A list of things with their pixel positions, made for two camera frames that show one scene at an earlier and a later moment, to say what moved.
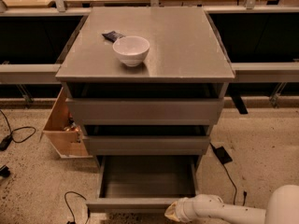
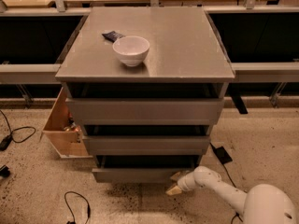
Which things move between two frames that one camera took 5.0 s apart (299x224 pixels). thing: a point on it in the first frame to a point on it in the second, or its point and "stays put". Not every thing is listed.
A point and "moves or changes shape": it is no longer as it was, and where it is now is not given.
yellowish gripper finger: x=172 y=212 to x=174 y=190
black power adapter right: x=221 y=154 stays put
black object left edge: x=5 y=172 stays put
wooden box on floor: x=62 y=132 stays put
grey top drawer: x=147 y=111 stays put
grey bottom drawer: x=142 y=184 moves or changes shape
